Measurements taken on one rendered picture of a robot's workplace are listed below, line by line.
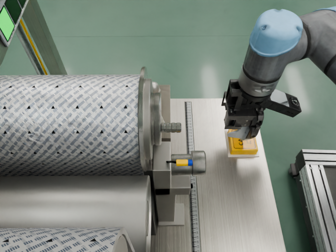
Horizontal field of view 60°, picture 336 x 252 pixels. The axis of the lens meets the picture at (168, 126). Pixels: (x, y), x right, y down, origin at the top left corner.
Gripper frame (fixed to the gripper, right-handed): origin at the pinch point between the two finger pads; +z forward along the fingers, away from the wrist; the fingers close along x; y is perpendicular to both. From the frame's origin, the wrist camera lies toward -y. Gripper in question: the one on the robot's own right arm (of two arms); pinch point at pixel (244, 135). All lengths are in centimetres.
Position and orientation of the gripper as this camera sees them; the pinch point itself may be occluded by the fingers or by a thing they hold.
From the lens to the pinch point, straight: 78.8
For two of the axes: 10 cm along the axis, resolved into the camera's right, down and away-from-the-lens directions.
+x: 0.1, 8.4, -5.5
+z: 0.0, 5.5, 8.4
